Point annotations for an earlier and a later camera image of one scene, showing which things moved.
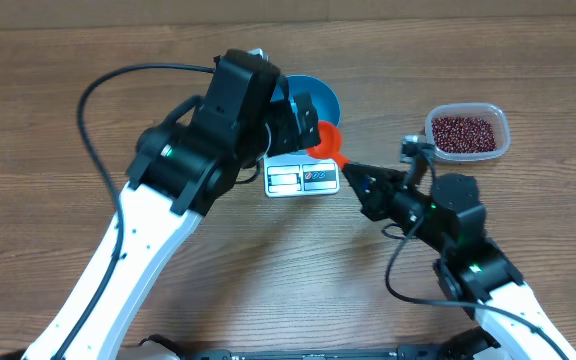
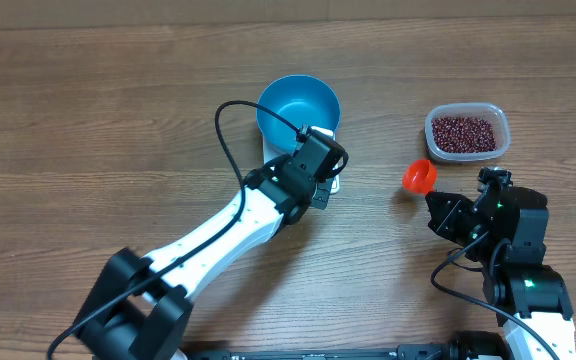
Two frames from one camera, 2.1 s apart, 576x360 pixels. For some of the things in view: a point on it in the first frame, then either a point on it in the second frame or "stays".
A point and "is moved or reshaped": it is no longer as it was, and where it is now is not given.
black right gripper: [374, 190] to [448, 216]
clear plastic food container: [465, 131] stays
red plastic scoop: [329, 146] is moved or reshaped
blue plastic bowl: [325, 101] stays
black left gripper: [301, 121] to [321, 195]
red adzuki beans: [456, 134] stays
